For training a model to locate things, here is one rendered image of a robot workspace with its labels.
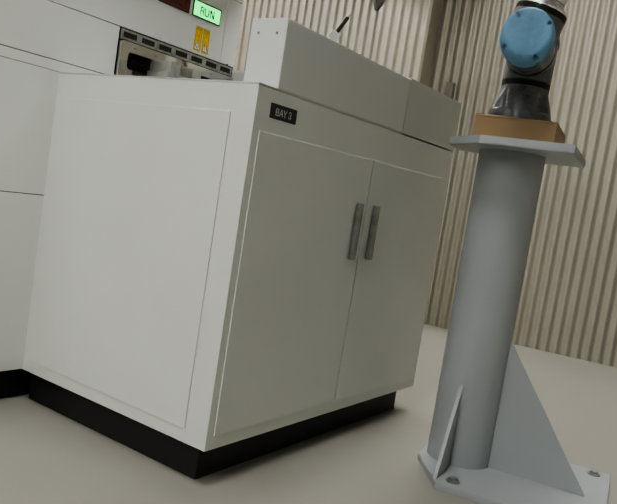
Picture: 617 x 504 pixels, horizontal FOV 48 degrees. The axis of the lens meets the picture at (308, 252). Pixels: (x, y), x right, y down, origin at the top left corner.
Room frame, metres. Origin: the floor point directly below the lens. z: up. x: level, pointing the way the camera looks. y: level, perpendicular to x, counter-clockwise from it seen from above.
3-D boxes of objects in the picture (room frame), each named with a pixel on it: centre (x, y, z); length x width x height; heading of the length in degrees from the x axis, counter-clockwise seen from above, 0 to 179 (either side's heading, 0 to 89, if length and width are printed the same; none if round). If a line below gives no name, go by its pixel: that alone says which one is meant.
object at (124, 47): (2.03, 0.44, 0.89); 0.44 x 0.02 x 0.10; 146
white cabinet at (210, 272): (1.93, 0.13, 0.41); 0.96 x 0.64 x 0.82; 146
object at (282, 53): (1.67, 0.00, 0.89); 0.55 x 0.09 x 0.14; 146
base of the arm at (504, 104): (1.76, -0.47, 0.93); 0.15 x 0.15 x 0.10
